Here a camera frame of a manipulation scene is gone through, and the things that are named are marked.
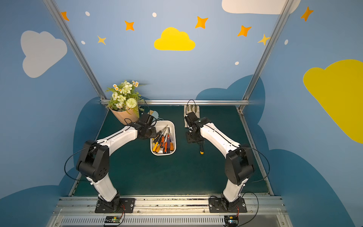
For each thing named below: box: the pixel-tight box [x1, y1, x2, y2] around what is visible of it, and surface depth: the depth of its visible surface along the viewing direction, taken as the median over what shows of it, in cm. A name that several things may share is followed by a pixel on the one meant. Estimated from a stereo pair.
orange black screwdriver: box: [166, 126, 171, 154], surface depth 97 cm
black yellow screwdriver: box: [199, 143, 205, 156], surface depth 97 cm
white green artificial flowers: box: [105, 80, 147, 119], surface depth 90 cm
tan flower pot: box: [109, 106, 140, 126], surface depth 98 cm
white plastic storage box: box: [150, 120, 177, 156], surface depth 98 cm
